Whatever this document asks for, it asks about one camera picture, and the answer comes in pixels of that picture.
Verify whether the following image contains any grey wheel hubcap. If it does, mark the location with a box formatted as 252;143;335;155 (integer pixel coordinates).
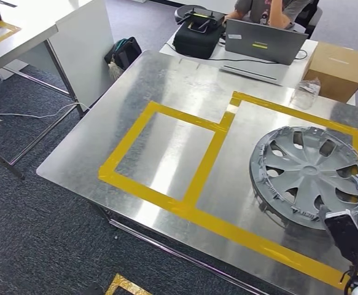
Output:
248;125;358;231

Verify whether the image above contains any stainless steel workbench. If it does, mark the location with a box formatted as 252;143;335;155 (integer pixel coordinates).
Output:
36;49;358;295

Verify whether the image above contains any clear plastic bag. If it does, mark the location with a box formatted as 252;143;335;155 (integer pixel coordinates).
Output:
289;77;321;111

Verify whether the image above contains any brown cardboard box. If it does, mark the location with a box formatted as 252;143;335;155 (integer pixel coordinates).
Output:
302;41;358;104

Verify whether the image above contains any white desk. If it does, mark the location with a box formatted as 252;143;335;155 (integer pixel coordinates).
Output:
159;27;357;107

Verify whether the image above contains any silver closed laptop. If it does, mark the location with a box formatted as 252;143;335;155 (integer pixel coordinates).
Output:
220;61;290;86

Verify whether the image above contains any black office chair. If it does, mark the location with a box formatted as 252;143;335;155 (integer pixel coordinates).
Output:
294;0;323;39

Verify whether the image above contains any grey open laptop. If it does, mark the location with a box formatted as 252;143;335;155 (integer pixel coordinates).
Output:
225;18;309;66

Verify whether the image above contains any person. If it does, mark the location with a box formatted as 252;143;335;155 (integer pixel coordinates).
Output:
225;0;313;30

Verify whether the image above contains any black carrying case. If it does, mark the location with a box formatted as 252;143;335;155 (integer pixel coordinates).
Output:
173;18;226;60

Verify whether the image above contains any black controller with antennas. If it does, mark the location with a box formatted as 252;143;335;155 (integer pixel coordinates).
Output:
183;8;225;34

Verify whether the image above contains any yellow floor tape square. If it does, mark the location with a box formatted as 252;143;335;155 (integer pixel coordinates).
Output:
105;273;153;295

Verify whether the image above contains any black bag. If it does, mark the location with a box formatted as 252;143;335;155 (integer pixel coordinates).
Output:
104;36;142;82

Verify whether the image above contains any white partition panel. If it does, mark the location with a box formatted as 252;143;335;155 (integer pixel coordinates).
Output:
47;0;115;112

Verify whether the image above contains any stainless steel table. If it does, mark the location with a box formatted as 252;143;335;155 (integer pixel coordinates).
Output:
0;0;86;181

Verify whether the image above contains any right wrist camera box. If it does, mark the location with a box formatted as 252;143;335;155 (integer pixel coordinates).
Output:
320;205;358;267

